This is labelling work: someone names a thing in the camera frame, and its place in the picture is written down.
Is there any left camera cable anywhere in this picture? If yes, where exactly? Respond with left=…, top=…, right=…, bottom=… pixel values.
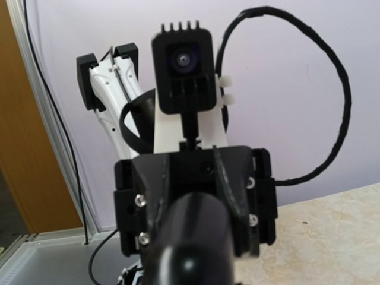
left=215, top=5, right=353, bottom=186

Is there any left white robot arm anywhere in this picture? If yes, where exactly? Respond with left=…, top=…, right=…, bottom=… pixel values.
left=77, top=43, right=278, bottom=245

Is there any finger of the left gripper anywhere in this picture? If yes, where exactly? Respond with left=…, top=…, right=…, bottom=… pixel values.
left=132, top=153, right=178, bottom=254
left=212, top=146, right=260, bottom=257

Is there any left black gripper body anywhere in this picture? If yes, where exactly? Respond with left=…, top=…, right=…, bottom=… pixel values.
left=113, top=144, right=278, bottom=258

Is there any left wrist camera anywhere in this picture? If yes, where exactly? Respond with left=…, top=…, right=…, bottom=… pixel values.
left=151, top=23, right=235, bottom=154

